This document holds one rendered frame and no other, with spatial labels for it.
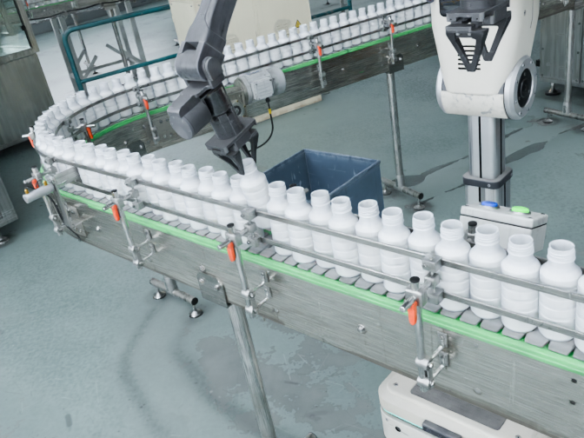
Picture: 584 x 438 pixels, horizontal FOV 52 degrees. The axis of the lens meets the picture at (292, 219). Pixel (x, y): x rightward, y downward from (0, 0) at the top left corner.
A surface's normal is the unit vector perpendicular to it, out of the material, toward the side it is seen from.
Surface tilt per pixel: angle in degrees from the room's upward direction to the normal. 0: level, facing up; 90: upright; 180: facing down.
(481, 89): 90
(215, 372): 0
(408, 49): 90
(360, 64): 94
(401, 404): 31
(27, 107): 90
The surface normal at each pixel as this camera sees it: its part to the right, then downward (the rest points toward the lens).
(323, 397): -0.17, -0.87
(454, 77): -0.65, 0.44
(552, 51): -0.85, 0.37
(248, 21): 0.50, 0.32
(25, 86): 0.74, 0.19
